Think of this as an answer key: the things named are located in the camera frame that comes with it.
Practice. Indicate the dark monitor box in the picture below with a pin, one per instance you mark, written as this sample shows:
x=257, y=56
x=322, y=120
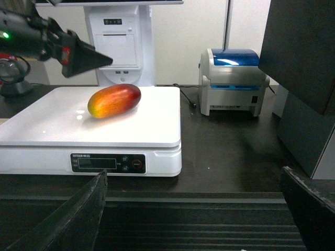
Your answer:
x=298, y=53

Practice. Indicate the dark red mango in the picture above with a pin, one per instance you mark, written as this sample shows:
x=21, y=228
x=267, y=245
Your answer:
x=114, y=100

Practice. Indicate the black barcode scanner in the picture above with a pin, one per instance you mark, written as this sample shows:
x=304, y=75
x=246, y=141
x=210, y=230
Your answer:
x=13, y=72

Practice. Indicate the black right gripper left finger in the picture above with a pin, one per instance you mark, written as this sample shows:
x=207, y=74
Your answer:
x=72, y=226

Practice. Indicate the grey blue label printer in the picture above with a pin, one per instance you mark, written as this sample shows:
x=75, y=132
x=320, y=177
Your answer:
x=230, y=79

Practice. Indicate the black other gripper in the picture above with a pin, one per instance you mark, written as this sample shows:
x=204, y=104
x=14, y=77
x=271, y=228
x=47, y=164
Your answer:
x=24, y=33

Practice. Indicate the white checkout scale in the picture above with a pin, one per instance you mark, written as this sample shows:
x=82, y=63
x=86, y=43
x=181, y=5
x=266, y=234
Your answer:
x=56, y=135

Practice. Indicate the black checkout counter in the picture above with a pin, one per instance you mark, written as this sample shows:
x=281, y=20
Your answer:
x=226, y=197

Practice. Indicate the white checkout kiosk stand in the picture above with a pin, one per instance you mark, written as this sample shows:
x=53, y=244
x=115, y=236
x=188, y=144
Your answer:
x=121, y=30

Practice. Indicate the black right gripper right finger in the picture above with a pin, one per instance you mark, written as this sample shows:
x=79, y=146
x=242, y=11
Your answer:
x=312, y=209

